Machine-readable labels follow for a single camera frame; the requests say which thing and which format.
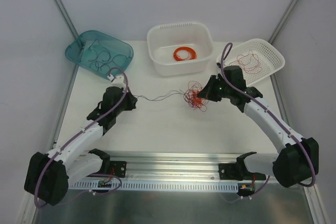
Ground teal transparent plastic bin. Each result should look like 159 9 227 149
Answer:
65 30 134 79

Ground white slotted cable duct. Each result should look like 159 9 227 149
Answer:
69 179 238 193

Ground thin dark purple wire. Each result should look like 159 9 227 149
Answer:
135 90 186 102

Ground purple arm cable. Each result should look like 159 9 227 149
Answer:
219 42 320 202
34 67 129 209

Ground right aluminium frame post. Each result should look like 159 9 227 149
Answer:
269 0 312 137

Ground orange wire coil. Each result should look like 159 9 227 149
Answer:
173 46 197 62

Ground ball of wires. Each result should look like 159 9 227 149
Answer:
183 81 208 112

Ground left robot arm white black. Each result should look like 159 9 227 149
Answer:
24 86 137 208

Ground white perforated plastic basket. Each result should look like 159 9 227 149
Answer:
223 38 285 86

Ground white solid plastic tub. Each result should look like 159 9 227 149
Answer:
146 22 214 76

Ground aluminium frame post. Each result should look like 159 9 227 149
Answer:
269 0 312 137
15 0 79 224

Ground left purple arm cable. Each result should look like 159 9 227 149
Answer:
34 67 129 209

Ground left aluminium frame post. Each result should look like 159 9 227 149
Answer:
15 0 79 224

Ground aluminium mounting rail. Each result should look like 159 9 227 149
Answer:
65 151 279 184

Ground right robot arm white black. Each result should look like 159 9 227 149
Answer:
197 66 319 188

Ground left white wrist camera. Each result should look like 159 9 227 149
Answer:
108 74 125 88

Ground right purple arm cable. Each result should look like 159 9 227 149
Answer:
219 42 320 202

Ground dark wires in teal bin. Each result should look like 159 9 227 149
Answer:
88 39 128 74

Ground dark red wires in basket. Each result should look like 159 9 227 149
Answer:
228 52 263 74

